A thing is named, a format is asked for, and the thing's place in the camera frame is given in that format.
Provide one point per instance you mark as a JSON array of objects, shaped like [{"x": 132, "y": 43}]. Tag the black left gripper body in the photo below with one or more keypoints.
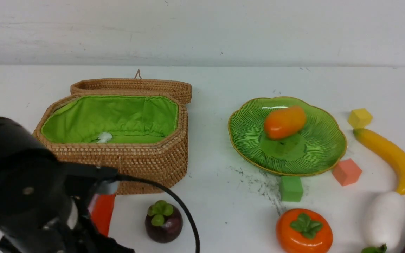
[{"x": 37, "y": 215}]

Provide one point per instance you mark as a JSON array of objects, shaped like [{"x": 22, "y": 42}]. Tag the orange plastic carrot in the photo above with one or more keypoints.
[{"x": 101, "y": 209}]

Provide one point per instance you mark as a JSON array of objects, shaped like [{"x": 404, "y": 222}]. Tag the dark purple plastic mangosteen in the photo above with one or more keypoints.
[{"x": 163, "y": 222}]

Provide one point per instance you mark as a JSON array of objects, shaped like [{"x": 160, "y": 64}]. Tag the orange yellow plastic mango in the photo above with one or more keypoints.
[{"x": 282, "y": 123}]

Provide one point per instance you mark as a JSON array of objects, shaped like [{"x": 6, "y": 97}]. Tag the orange plastic persimmon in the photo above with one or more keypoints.
[{"x": 303, "y": 231}]

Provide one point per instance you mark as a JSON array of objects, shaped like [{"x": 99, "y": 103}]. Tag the white radish with leaves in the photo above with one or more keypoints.
[{"x": 383, "y": 223}]

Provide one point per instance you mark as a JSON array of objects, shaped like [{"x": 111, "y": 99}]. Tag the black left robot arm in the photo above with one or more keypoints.
[{"x": 17, "y": 144}]

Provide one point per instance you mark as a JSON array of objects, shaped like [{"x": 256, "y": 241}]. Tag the woven rattan basket green lining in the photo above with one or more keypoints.
[{"x": 139, "y": 126}]

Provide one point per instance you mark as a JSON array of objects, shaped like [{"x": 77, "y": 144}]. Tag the green foam cube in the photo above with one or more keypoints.
[{"x": 291, "y": 189}]

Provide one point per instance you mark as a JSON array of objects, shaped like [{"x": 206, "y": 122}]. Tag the green glass scalloped plate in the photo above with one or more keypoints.
[{"x": 315, "y": 149}]

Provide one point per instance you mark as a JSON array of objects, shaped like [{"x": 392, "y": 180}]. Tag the salmon foam cube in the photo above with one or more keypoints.
[{"x": 347, "y": 172}]

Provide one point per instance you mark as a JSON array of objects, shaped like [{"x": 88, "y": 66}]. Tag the yellow foam cube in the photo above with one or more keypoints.
[{"x": 359, "y": 118}]

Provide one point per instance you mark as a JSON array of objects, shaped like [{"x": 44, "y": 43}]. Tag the yellow plastic banana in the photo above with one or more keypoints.
[{"x": 391, "y": 153}]

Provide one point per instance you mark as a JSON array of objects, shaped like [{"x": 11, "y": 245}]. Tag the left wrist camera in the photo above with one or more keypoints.
[{"x": 85, "y": 180}]

